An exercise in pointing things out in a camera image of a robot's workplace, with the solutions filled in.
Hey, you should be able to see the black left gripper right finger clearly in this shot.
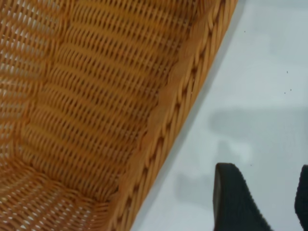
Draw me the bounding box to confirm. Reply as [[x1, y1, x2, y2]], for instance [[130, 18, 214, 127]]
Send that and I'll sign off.
[[294, 165, 308, 231]]

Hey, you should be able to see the orange-brown wicker basket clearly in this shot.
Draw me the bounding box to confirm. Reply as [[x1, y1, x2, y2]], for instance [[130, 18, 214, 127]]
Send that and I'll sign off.
[[0, 0, 239, 231]]

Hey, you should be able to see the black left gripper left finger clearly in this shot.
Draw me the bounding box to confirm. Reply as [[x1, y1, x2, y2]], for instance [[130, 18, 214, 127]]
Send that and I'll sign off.
[[211, 163, 272, 231]]

